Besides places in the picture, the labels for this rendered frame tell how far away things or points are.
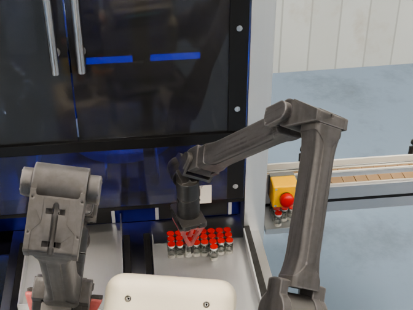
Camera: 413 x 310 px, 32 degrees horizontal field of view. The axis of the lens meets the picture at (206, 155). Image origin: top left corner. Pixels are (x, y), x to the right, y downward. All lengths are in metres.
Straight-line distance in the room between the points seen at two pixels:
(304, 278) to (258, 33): 0.69
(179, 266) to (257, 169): 0.34
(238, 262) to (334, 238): 1.55
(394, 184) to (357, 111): 2.33
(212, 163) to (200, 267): 0.39
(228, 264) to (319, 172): 0.69
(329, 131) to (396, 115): 3.21
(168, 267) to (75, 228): 0.96
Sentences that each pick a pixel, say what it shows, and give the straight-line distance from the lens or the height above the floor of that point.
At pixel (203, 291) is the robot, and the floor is 1.38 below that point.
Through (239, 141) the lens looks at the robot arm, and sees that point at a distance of 1.54.
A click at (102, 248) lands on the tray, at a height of 0.88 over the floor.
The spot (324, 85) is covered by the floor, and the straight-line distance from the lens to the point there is 4.81.
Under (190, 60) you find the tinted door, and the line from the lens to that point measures 1.75.
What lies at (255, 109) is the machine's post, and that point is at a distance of 1.83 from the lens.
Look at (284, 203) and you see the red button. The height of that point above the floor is 1.00.
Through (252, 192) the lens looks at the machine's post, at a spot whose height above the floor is 1.01.
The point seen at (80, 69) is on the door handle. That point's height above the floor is 1.44.
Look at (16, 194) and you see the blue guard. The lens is 1.95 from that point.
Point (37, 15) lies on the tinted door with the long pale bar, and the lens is 1.71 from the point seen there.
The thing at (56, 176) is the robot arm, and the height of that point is 1.61.
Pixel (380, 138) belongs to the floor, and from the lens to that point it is 4.28.
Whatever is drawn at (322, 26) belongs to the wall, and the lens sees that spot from 4.87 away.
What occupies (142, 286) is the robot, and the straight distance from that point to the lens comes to 1.15.
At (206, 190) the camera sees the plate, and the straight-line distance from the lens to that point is 1.94.
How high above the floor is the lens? 2.17
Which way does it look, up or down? 33 degrees down
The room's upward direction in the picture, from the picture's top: straight up
